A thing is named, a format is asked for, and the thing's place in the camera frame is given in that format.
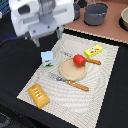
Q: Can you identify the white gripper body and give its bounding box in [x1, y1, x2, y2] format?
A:
[9, 0, 74, 39]

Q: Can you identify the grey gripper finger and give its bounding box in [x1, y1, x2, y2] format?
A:
[56, 27, 63, 39]
[33, 38, 40, 47]

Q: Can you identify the light blue cup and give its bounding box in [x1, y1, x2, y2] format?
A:
[41, 51, 54, 67]

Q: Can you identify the red toy pepper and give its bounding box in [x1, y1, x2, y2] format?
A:
[73, 54, 86, 67]

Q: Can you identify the yellow butter box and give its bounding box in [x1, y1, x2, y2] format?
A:
[84, 45, 102, 58]

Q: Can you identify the toy bread loaf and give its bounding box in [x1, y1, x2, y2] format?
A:
[28, 84, 50, 109]

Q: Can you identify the small grey pot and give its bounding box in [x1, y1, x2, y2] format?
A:
[74, 3, 80, 20]

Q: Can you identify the blue dish rack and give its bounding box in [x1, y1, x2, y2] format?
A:
[0, 0, 10, 15]

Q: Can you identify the large grey pot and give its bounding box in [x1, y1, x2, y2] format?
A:
[84, 0, 107, 26]

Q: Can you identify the round wooden plate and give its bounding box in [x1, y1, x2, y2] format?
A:
[59, 58, 87, 81]

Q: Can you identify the brown wooden board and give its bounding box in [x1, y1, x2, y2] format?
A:
[66, 2, 128, 43]

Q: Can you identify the beige bowl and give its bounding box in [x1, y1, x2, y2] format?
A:
[121, 7, 128, 30]

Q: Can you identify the white woven placemat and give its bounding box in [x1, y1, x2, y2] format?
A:
[17, 34, 118, 128]

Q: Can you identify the knife with orange handle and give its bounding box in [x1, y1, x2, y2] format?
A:
[61, 51, 101, 65]

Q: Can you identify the fork with orange handle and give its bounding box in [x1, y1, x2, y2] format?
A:
[49, 73, 89, 91]

